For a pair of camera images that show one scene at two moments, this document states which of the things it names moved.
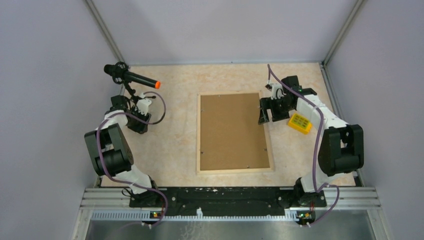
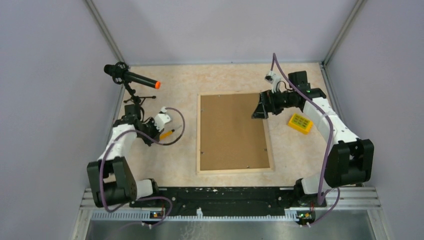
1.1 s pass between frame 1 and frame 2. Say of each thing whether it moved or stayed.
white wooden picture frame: stayed
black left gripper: moved
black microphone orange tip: stayed
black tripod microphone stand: stayed
